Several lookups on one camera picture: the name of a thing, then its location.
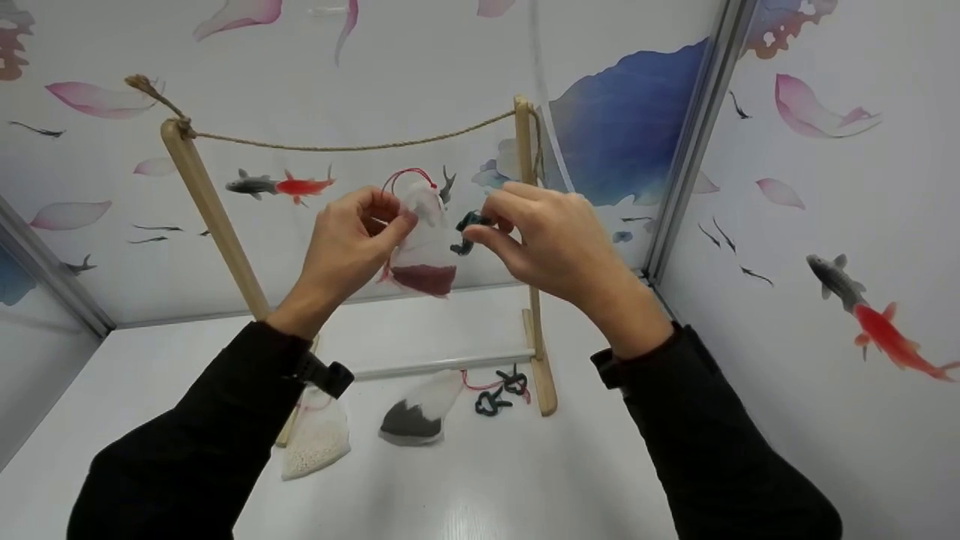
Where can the wooden hanging rack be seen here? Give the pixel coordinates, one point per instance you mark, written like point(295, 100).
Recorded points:
point(217, 217)

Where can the mesh bag of black beans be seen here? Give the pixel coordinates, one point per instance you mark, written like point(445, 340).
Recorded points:
point(412, 424)

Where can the dark green clip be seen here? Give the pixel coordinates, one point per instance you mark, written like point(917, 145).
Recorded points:
point(491, 403)
point(514, 382)
point(466, 223)

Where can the person's left forearm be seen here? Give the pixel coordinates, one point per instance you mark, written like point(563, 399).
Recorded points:
point(202, 442)

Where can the mesh bag of red beans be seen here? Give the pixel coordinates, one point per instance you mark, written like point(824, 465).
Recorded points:
point(427, 259)

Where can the person's right hand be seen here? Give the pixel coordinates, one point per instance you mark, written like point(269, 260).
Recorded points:
point(562, 251)

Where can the person's left hand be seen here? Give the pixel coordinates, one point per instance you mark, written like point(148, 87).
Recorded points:
point(337, 255)

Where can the mesh bag of white beads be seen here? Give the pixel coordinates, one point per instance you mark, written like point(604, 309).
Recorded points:
point(315, 442)

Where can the person's right forearm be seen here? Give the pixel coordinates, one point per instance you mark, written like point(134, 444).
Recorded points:
point(712, 450)

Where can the black wrist band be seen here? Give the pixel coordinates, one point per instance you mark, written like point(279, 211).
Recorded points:
point(326, 375)
point(606, 369)

